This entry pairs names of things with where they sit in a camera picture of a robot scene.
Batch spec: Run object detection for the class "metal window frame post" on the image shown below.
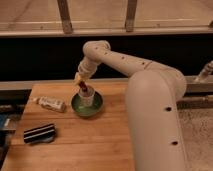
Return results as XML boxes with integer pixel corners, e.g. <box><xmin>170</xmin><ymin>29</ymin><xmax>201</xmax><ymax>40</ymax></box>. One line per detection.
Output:
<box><xmin>57</xmin><ymin>0</ymin><xmax>73</xmax><ymax>34</ymax></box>
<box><xmin>125</xmin><ymin>0</ymin><xmax>137</xmax><ymax>32</ymax></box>

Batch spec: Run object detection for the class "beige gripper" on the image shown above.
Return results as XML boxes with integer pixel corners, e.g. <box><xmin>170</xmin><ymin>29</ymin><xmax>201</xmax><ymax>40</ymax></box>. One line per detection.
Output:
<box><xmin>74</xmin><ymin>58</ymin><xmax>98</xmax><ymax>87</ymax></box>

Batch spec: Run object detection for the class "white plastic bottle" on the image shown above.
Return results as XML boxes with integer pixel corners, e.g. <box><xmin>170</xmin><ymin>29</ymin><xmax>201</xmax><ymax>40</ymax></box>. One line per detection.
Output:
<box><xmin>33</xmin><ymin>96</ymin><xmax>66</xmax><ymax>113</ymax></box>

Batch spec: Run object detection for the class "wooden cutting board table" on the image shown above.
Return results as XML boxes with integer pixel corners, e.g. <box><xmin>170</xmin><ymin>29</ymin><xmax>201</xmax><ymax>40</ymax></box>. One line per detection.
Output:
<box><xmin>1</xmin><ymin>82</ymin><xmax>134</xmax><ymax>171</ymax></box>

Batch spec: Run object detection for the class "metal window frame post right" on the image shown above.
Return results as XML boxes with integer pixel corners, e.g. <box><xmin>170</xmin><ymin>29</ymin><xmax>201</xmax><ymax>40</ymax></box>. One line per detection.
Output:
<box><xmin>125</xmin><ymin>0</ymin><xmax>137</xmax><ymax>32</ymax></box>

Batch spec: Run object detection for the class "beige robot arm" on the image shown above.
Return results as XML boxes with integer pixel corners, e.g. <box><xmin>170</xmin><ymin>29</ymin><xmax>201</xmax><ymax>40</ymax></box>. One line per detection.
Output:
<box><xmin>76</xmin><ymin>40</ymin><xmax>188</xmax><ymax>171</ymax></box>

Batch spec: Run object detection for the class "grey corrugated hose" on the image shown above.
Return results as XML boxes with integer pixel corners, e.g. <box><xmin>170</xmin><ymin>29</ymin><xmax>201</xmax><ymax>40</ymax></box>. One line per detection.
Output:
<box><xmin>194</xmin><ymin>60</ymin><xmax>213</xmax><ymax>83</ymax></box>

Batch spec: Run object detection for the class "white ceramic cup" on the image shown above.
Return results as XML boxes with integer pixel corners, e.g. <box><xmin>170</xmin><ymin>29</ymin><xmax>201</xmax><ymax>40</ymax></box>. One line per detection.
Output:
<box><xmin>78</xmin><ymin>86</ymin><xmax>95</xmax><ymax>107</ymax></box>

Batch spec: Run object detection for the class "black white striped sponge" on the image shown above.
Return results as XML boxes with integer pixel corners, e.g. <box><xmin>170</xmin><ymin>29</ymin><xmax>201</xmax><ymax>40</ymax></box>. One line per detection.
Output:
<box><xmin>23</xmin><ymin>124</ymin><xmax>56</xmax><ymax>144</ymax></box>

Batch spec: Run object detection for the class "green ceramic bowl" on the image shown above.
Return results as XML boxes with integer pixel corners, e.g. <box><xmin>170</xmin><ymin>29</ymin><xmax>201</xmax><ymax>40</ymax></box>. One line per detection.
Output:
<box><xmin>71</xmin><ymin>92</ymin><xmax>103</xmax><ymax>118</ymax></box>

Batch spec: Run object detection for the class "metal window frame post left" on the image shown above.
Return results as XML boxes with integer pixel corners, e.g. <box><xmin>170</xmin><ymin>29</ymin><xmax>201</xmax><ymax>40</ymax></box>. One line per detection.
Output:
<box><xmin>57</xmin><ymin>0</ymin><xmax>73</xmax><ymax>34</ymax></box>

